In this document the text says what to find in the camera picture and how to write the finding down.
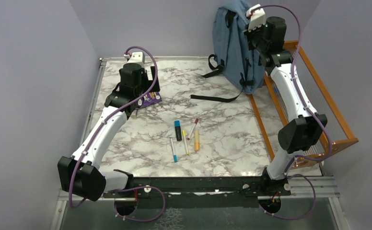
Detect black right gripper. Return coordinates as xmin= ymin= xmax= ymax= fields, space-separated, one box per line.
xmin=242 ymin=20 xmax=267 ymax=54

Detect purple activity book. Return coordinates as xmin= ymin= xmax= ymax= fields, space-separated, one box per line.
xmin=138 ymin=92 xmax=162 ymax=108

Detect blue student backpack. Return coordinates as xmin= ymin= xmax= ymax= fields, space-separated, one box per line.
xmin=202 ymin=0 xmax=265 ymax=94

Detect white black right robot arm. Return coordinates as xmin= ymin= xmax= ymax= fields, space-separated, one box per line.
xmin=245 ymin=14 xmax=327 ymax=195

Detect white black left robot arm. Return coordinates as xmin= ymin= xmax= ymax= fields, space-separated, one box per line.
xmin=58 ymin=62 xmax=154 ymax=201

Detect black blue highlighter marker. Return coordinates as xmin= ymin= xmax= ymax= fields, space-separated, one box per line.
xmin=174 ymin=120 xmax=182 ymax=141

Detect yellow capped white pen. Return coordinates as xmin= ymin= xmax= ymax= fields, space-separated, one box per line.
xmin=182 ymin=130 xmax=190 ymax=156

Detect red capped white pen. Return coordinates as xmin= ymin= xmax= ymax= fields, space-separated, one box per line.
xmin=187 ymin=118 xmax=199 ymax=140

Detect orange highlighter marker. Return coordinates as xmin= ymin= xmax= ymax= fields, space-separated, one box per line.
xmin=194 ymin=128 xmax=200 ymax=152

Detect blue capped white pen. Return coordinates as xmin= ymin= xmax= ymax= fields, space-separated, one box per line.
xmin=169 ymin=137 xmax=177 ymax=162

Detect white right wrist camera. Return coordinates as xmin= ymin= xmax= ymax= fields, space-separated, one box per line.
xmin=246 ymin=4 xmax=266 ymax=31

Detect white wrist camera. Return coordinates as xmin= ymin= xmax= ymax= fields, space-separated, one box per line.
xmin=246 ymin=4 xmax=266 ymax=31
xmin=127 ymin=51 xmax=145 ymax=68

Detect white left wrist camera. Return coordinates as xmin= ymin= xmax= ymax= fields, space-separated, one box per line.
xmin=127 ymin=51 xmax=145 ymax=68

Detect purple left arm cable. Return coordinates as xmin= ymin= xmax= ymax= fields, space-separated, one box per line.
xmin=68 ymin=46 xmax=167 ymax=223

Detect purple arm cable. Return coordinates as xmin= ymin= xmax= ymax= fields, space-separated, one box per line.
xmin=68 ymin=46 xmax=167 ymax=223
xmin=252 ymin=4 xmax=333 ymax=221

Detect wooden wire rack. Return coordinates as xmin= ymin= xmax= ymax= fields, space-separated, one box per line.
xmin=248 ymin=41 xmax=359 ymax=169

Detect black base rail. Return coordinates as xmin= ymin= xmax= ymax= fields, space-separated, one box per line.
xmin=103 ymin=176 xmax=291 ymax=209

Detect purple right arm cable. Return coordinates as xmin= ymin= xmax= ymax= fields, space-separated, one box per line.
xmin=252 ymin=4 xmax=333 ymax=221

